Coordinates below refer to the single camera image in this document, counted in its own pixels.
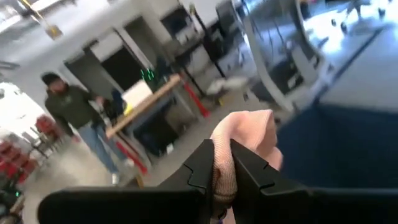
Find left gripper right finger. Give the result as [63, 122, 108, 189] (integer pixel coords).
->
[230, 139, 398, 224]

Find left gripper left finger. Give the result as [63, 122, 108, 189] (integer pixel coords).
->
[37, 139, 215, 224]

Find pink knit cloth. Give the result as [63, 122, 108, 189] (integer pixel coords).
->
[210, 109, 284, 224]

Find navy white striped fabric bin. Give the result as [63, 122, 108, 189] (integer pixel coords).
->
[276, 104, 398, 189]

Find wooden workbench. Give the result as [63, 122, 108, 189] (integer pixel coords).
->
[105, 73, 184, 156]

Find white box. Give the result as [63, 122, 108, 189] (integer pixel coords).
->
[121, 80, 153, 108]

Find person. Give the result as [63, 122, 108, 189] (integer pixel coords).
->
[41, 72, 131, 184]

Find red stacked chairs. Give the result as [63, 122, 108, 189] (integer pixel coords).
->
[0, 114, 63, 184]

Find large black screen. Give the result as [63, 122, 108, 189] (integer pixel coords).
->
[101, 46, 146, 91]

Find grey white office chair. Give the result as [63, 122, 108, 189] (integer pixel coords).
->
[239, 0, 327, 113]

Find red post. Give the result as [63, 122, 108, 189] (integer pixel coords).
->
[183, 81, 211, 118]
[116, 139, 149, 175]

